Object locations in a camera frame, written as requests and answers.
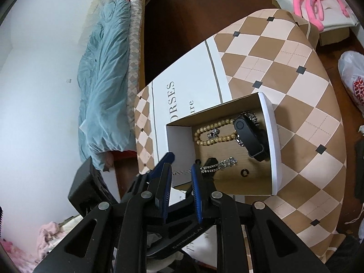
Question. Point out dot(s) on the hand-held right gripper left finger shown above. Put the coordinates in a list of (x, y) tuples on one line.
[(167, 187)]

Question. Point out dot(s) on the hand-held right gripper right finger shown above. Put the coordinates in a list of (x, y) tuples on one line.
[(196, 190)]

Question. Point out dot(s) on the black smartwatch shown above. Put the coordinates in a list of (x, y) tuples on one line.
[(250, 136)]

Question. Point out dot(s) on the white cardboard box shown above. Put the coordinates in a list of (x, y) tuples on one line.
[(273, 136)]

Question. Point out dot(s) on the red bed base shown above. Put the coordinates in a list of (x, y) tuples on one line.
[(125, 154)]

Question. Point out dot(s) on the pink fuzzy cloth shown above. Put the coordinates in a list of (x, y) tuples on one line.
[(42, 239)]

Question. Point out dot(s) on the teal blanket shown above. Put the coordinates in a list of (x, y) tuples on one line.
[(105, 91)]

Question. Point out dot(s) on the checkered printed tablecloth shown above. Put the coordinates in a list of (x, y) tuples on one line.
[(284, 62)]

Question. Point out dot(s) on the dark fuzzy cloth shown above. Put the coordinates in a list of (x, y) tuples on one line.
[(341, 250)]

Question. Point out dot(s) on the black flat object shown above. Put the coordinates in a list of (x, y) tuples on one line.
[(359, 170)]

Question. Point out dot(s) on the white plastic bag red print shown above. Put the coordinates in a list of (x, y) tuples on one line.
[(349, 71)]

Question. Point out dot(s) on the brown cardboard box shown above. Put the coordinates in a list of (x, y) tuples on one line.
[(335, 35)]

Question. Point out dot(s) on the pink plush toy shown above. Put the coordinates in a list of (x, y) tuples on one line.
[(310, 8)]

